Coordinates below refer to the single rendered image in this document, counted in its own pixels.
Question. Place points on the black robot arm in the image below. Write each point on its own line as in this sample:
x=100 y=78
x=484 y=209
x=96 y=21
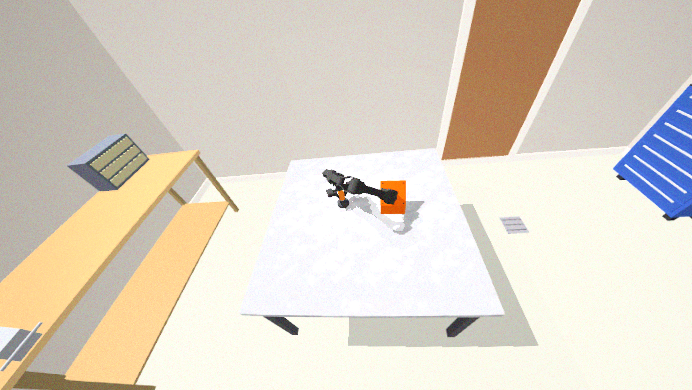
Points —
x=356 y=186

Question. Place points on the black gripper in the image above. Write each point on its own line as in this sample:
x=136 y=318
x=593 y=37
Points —
x=338 y=188

